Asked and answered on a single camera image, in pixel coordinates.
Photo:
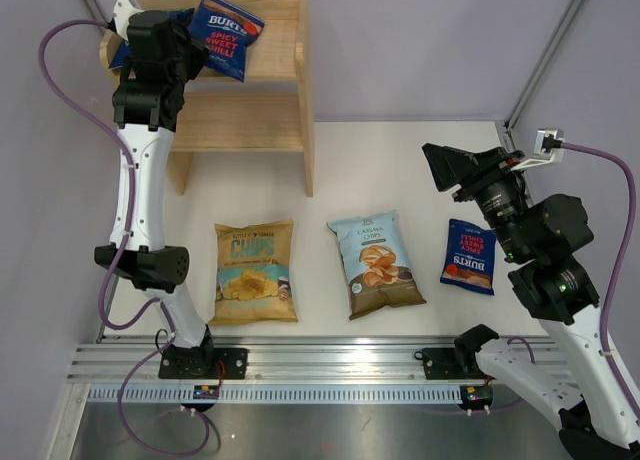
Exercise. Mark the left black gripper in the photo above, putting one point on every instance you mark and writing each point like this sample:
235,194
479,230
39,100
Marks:
194,49

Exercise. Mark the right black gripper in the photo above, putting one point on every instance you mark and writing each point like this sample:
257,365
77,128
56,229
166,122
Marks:
452,166

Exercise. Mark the blue sea salt vinegar bag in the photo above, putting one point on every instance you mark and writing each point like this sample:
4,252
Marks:
123,50

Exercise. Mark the blue spicy sweet chilli bag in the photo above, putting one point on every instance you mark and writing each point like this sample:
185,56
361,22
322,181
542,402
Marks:
227,31

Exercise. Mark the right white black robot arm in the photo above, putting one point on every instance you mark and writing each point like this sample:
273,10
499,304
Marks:
598,416

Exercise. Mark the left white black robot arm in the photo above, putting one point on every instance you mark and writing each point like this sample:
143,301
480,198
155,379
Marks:
137,250

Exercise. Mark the wooden two-tier shelf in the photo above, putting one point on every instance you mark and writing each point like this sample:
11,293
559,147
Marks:
272,112

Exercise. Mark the light blue cassava chips bag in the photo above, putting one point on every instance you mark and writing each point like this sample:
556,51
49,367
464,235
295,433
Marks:
375,263

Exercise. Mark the yellow kettle cooked chips bag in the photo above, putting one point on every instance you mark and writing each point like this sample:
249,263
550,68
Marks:
253,274

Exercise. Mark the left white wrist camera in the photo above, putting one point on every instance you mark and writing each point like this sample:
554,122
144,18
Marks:
123,11

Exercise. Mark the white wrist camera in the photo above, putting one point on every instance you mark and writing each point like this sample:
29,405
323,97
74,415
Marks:
548,150
123,11

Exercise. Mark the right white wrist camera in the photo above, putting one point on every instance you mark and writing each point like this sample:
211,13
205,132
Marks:
548,150

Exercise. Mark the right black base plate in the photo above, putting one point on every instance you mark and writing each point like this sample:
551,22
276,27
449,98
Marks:
449,363

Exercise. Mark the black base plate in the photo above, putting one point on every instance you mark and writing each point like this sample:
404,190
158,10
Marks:
449,363
195,363

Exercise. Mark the aluminium mounting rail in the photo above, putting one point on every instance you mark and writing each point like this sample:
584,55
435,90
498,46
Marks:
276,360

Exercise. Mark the white slotted cable duct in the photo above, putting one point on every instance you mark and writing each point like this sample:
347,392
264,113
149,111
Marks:
279,394

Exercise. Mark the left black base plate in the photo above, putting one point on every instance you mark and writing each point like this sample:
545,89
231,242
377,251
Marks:
195,363

